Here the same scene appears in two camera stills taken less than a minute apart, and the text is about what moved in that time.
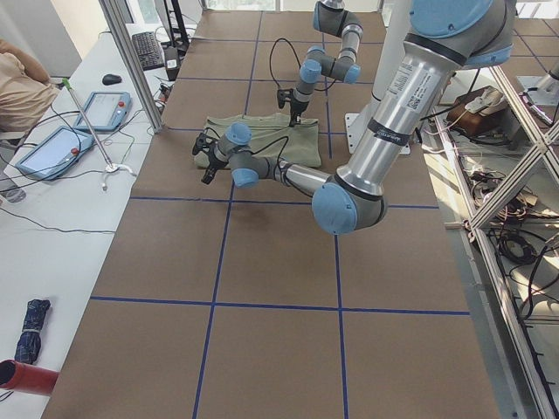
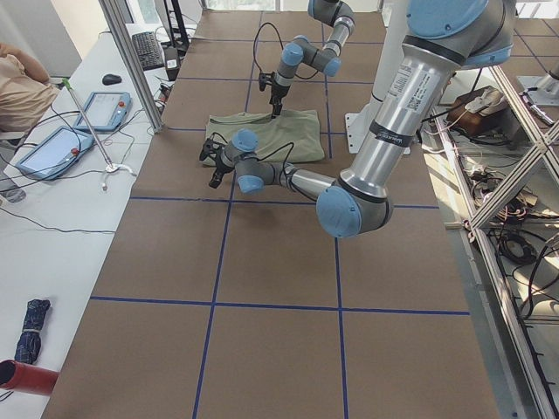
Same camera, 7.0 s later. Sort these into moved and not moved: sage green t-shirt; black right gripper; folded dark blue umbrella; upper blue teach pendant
Moved: black right gripper
Not moved: folded dark blue umbrella; upper blue teach pendant; sage green t-shirt
